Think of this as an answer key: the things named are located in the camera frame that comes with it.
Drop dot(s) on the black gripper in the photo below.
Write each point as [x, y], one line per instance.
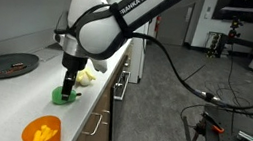
[74, 63]

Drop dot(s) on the green toy pear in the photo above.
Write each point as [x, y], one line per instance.
[57, 96]

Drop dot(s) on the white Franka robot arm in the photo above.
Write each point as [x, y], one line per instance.
[98, 32]

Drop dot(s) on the orange plastic cup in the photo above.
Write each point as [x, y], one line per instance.
[31, 130]

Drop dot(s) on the black built-in oven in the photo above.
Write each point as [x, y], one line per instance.
[121, 80]

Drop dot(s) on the yellow toy fries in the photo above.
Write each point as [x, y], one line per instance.
[43, 134]

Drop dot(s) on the white refrigerator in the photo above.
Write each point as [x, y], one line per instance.
[137, 65]

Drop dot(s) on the red fire extinguisher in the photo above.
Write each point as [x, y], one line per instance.
[157, 24]

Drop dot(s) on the grey door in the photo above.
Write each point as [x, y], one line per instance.
[173, 30]

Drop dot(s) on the black equipment box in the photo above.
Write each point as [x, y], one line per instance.
[216, 45]

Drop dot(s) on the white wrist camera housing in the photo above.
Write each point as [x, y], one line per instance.
[100, 66]

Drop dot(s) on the black bar camera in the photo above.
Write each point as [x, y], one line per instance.
[241, 11]

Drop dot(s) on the black wall monitor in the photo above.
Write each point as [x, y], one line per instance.
[244, 2]

